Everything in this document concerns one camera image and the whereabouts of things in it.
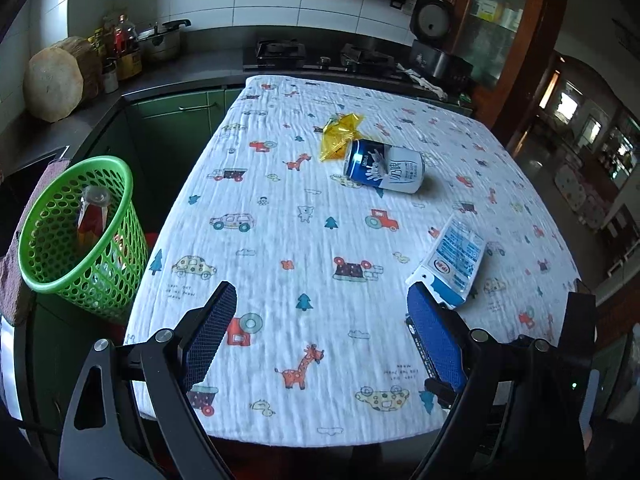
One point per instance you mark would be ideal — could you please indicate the blue white milk carton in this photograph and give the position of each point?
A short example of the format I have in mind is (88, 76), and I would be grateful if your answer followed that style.
(450, 267)

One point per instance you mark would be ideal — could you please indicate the wooden glass cabinet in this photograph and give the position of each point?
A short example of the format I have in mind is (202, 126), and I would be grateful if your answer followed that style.
(508, 43)

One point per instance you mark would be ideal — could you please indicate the black gas stove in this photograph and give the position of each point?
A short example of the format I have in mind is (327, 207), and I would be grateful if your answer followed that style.
(294, 56)

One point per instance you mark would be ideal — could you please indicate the green perforated plastic basket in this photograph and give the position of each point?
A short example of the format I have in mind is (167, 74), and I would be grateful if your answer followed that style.
(104, 282)

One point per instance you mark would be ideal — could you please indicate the blue white milk beer can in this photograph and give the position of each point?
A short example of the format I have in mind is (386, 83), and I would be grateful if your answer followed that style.
(384, 166)

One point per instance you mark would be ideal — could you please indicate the green cabinet doors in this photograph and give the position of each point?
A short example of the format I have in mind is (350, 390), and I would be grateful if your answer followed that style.
(160, 140)

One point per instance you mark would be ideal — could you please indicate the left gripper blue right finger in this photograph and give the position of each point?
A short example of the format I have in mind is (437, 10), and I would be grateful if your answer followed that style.
(513, 408)

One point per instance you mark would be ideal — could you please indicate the dark sauce bottle yellow label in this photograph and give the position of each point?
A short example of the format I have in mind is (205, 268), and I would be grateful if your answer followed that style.
(127, 49)

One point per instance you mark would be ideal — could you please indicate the gold red drink bottle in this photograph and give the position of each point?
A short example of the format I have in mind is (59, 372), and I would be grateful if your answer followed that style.
(95, 208)

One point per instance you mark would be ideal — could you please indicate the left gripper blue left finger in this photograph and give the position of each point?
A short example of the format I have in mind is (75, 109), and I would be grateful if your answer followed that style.
(129, 416)

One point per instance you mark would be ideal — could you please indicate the white printed tablecloth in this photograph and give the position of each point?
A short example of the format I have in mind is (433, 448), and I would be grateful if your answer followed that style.
(319, 352)

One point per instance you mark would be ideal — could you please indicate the yellow plastic wrapper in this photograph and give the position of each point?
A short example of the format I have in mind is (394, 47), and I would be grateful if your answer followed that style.
(337, 134)

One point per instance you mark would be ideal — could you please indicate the round wooden chopping block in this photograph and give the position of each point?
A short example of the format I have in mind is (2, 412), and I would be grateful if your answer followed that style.
(60, 77)

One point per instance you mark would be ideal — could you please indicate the steel pot with black handle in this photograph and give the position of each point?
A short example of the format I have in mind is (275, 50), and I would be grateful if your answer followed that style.
(162, 41)

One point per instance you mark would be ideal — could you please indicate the black rice cooker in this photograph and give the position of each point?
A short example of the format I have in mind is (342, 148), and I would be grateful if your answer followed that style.
(431, 25)

